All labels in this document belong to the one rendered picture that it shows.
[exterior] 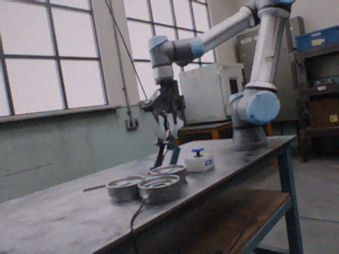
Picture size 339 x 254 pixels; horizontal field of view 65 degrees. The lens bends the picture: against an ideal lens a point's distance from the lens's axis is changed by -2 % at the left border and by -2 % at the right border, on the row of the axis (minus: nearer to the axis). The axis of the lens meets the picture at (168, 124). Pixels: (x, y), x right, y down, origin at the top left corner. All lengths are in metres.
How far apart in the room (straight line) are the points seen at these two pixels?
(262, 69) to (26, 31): 1.99
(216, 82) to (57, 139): 1.69
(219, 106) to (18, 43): 1.97
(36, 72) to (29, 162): 0.74
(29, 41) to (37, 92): 0.42
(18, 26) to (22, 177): 1.18
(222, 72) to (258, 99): 2.00
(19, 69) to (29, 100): 0.24
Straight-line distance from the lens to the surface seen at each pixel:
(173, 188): 0.65
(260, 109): 0.99
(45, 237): 0.63
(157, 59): 0.97
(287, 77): 4.47
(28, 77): 2.45
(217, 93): 2.99
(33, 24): 2.61
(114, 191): 0.71
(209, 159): 0.89
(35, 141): 2.30
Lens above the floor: 1.01
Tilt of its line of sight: 3 degrees down
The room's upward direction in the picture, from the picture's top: 9 degrees counter-clockwise
